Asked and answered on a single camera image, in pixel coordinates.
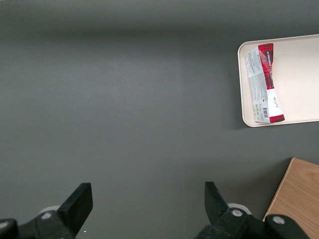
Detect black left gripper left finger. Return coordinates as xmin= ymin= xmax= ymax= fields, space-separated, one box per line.
xmin=0 ymin=182 xmax=94 ymax=239

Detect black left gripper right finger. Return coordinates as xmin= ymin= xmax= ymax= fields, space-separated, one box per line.
xmin=196 ymin=181 xmax=311 ymax=239

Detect wooden drawer cabinet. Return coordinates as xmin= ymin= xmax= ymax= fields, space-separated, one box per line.
xmin=262 ymin=157 xmax=319 ymax=239

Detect red cookie box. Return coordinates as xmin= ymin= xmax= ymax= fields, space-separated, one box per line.
xmin=243 ymin=43 xmax=286 ymax=124

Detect beige rectangular tray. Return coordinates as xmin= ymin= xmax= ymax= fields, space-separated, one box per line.
xmin=237 ymin=34 xmax=319 ymax=128

